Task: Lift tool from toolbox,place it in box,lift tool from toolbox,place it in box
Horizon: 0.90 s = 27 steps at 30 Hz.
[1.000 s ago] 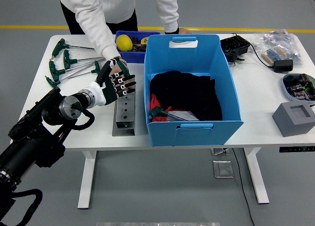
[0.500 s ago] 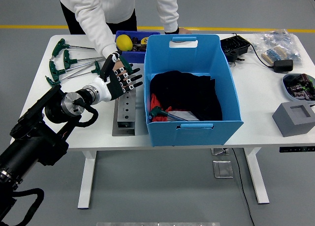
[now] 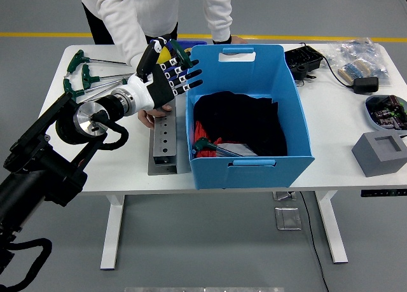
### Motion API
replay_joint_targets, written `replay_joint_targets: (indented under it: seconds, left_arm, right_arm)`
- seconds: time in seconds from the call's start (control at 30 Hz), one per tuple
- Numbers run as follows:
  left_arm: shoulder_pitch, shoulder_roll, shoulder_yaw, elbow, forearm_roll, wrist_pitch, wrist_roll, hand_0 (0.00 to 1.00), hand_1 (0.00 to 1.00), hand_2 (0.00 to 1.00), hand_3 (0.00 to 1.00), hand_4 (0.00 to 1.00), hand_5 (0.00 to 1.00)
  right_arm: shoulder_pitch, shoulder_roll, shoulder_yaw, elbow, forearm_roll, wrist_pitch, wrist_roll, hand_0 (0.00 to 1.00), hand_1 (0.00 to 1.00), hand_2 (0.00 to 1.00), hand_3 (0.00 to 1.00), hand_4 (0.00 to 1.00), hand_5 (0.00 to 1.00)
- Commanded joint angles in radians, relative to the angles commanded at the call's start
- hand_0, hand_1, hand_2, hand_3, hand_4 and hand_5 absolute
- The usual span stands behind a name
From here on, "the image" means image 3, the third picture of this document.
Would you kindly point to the person's left hand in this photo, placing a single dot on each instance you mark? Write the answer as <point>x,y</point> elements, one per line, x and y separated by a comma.
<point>238,40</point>

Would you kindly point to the person's right hand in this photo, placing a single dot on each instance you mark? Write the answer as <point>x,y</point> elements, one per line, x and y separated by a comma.
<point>146,117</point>

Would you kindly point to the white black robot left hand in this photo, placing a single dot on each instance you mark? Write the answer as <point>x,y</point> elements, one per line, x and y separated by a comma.
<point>160,88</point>

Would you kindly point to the grey metal tool rack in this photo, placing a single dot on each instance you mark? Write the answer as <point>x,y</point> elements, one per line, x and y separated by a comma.
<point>163,136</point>

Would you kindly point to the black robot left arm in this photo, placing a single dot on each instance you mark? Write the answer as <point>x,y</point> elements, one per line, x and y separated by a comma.
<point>47,164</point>

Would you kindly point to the person's right forearm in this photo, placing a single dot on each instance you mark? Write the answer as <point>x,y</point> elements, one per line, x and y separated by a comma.
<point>127,37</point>

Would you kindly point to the person's left forearm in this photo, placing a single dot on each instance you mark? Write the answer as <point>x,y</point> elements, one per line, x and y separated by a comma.
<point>219,25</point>

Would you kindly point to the large light blue box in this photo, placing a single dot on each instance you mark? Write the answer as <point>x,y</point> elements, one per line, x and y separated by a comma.
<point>248,174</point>

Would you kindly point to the yellow lemon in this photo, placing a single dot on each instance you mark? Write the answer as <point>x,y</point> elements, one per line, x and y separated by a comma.
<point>165,55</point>

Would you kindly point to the small dark blue bin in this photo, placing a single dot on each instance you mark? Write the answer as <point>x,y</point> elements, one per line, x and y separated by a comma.
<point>190,44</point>

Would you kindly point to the red cloth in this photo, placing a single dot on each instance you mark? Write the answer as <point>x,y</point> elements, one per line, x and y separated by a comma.
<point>198,129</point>

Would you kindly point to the black plastic tray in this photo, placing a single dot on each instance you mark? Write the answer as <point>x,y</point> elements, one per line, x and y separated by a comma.
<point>302,58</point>

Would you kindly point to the black round socket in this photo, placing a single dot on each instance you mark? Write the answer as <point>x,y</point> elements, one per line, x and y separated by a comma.
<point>301,71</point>

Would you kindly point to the black cloth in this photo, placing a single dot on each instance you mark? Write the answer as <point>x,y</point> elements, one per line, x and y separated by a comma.
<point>241,120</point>

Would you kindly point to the person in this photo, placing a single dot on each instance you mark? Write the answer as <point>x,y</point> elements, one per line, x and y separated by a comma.
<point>159,5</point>

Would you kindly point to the grey white cloth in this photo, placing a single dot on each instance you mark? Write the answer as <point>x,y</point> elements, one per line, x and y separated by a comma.
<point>241,149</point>

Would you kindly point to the tan resistor strip bundle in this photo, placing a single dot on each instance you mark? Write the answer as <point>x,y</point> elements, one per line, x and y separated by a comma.
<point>354,71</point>

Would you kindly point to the clear plastic parts bags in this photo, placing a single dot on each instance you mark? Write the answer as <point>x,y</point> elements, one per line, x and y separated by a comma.
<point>359,50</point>

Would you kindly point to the white table leg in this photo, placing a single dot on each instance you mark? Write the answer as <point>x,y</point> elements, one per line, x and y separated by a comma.
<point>334,231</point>
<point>111,234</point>

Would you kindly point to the black power adapter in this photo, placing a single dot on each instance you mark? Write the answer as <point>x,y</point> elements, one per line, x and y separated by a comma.
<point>365,85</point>

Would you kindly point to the light blue plate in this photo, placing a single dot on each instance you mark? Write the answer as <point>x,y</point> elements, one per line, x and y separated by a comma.
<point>369,117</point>

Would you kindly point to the metal floor plate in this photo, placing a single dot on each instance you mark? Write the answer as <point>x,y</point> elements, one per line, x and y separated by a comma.
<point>287,219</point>
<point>284,196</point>

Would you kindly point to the electronic components heap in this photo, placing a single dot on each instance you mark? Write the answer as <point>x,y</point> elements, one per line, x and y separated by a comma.
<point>388,114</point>

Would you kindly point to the grey foam block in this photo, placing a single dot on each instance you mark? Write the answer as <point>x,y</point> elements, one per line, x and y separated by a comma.
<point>372,158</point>

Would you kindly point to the black table control panel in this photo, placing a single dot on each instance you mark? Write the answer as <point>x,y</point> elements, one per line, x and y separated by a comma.
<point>381,192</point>

